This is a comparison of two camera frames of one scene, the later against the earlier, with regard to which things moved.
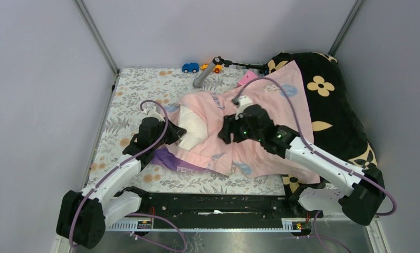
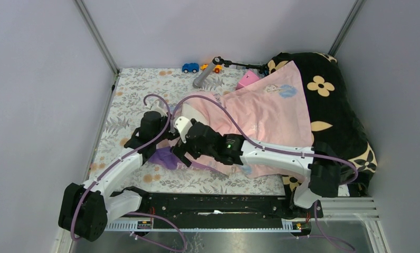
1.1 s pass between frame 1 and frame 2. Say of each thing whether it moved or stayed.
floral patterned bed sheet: stayed
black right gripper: moved
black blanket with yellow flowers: stayed
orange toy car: stayed
